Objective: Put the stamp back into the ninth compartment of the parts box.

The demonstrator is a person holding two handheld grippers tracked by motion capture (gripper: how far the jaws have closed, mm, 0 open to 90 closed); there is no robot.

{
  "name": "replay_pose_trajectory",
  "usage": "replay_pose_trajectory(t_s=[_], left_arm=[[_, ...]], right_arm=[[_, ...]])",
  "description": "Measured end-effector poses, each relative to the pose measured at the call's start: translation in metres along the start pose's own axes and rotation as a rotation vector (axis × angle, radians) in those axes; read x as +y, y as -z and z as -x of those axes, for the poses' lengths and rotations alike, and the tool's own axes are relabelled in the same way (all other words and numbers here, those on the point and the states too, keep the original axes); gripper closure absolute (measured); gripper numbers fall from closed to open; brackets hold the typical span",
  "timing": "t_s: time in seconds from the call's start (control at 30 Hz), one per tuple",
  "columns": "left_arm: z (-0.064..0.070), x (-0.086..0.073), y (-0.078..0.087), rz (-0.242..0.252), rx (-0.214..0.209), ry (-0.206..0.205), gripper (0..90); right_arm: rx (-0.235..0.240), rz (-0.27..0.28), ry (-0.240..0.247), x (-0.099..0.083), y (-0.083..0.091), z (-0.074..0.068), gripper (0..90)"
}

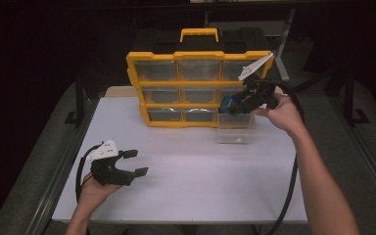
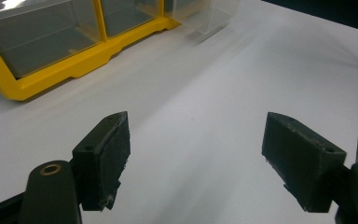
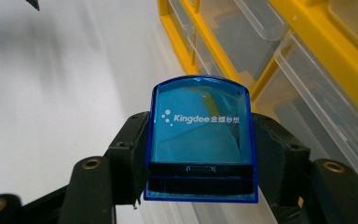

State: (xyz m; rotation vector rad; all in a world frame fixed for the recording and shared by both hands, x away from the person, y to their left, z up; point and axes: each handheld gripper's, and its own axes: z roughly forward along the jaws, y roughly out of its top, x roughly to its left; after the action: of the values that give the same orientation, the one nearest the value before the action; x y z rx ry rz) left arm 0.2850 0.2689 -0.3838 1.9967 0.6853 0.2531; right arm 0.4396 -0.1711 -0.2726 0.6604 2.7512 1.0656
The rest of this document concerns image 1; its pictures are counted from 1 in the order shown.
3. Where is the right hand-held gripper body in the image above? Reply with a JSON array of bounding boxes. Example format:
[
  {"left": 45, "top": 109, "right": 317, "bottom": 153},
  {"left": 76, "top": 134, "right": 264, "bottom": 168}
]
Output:
[{"left": 238, "top": 52, "right": 280, "bottom": 114}]

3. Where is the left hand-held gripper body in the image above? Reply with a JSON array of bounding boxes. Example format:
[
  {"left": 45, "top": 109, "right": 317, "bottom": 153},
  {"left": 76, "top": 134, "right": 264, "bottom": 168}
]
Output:
[{"left": 86, "top": 139, "right": 135, "bottom": 187}]

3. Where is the small blue packet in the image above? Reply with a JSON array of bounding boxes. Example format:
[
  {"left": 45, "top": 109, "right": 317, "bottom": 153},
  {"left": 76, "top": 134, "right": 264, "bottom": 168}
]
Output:
[{"left": 220, "top": 94, "right": 242, "bottom": 114}]

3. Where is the clear plastic drawer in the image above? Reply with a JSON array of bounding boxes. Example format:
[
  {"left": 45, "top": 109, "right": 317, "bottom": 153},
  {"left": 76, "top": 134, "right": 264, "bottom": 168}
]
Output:
[{"left": 216, "top": 112, "right": 256, "bottom": 145}]

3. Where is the yellow black organizer case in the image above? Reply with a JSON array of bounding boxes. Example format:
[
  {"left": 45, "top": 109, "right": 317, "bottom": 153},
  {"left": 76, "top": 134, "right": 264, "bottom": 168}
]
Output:
[{"left": 125, "top": 27, "right": 275, "bottom": 129}]

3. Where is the person's left hand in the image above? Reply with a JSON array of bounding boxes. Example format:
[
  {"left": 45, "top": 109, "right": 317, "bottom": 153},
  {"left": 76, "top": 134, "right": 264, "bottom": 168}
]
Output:
[{"left": 77, "top": 174, "right": 121, "bottom": 212}]

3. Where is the person's right hand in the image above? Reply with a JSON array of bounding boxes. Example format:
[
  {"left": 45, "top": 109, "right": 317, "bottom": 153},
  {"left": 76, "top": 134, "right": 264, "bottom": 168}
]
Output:
[{"left": 252, "top": 93, "right": 305, "bottom": 138}]

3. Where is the grid of clear drawers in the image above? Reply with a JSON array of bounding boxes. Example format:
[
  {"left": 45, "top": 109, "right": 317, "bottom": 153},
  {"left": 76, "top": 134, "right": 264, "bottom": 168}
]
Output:
[{"left": 134, "top": 59, "right": 267, "bottom": 123}]

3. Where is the grey metal stand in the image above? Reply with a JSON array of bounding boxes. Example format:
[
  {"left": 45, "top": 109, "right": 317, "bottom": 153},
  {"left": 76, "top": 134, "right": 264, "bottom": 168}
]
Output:
[{"left": 269, "top": 8, "right": 297, "bottom": 83}]

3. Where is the black floor stand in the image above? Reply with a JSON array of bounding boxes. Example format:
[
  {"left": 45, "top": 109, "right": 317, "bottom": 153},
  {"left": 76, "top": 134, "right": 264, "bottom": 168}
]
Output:
[
  {"left": 64, "top": 72, "right": 90, "bottom": 127},
  {"left": 343, "top": 70, "right": 372, "bottom": 127}
]

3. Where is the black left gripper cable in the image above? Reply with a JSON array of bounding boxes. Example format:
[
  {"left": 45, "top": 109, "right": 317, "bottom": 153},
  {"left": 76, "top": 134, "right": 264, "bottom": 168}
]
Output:
[{"left": 74, "top": 145, "right": 103, "bottom": 204}]

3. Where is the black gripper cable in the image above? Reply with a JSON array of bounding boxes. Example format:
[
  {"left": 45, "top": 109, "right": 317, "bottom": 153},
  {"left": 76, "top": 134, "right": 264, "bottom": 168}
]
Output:
[
  {"left": 74, "top": 145, "right": 103, "bottom": 204},
  {"left": 257, "top": 78, "right": 306, "bottom": 235}
]

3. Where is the aluminium rail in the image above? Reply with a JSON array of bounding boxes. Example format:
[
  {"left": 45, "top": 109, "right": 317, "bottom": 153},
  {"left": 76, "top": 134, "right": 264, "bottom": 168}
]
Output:
[
  {"left": 325, "top": 94, "right": 376, "bottom": 212},
  {"left": 25, "top": 97, "right": 98, "bottom": 235}
]

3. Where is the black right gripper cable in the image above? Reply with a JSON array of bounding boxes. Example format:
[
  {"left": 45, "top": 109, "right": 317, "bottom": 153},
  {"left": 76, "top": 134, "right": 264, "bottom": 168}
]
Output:
[{"left": 257, "top": 78, "right": 306, "bottom": 235}]

